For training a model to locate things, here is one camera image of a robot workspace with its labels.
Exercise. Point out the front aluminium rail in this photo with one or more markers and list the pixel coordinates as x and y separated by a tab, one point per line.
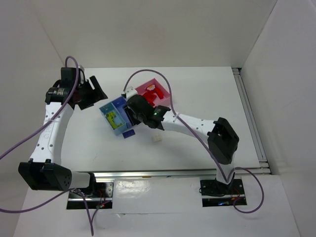
160	173

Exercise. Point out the light blue container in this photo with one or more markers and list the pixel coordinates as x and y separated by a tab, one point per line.
110	107

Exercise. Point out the dark blue container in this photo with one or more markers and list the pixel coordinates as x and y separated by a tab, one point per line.
119	103

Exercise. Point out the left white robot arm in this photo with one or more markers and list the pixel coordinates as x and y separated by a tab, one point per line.
44	171

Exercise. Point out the red curved decorated lego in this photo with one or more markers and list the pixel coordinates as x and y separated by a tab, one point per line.
151	87

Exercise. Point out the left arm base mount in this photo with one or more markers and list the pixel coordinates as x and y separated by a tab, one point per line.
97	195

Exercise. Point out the right side aluminium rail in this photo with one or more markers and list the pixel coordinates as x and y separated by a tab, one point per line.
251	121

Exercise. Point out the green 2x4 lego brick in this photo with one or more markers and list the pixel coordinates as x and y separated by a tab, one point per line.
113	119

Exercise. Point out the large pink container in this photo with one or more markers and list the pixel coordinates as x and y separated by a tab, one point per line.
164	102

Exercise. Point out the white lego brick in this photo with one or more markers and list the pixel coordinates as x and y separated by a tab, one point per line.
156	138

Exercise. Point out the red lego with side studs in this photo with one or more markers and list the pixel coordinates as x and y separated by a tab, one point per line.
160	94

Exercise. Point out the aluminium rail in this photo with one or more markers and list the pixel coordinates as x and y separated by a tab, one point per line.
160	173
251	121

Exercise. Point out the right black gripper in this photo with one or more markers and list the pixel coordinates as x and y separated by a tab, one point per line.
133	116

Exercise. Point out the purple 2x4 lego brick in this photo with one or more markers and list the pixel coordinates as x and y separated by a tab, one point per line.
128	133

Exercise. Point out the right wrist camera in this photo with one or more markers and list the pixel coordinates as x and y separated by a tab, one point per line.
129	92

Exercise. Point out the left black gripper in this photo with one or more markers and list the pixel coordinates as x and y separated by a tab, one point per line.
91	92

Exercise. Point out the red 2x4 lego brick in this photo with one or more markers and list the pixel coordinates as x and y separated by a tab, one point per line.
150	97

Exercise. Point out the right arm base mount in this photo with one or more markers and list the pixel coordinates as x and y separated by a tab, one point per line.
214	194

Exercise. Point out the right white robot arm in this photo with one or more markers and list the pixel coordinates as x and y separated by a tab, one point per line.
217	136

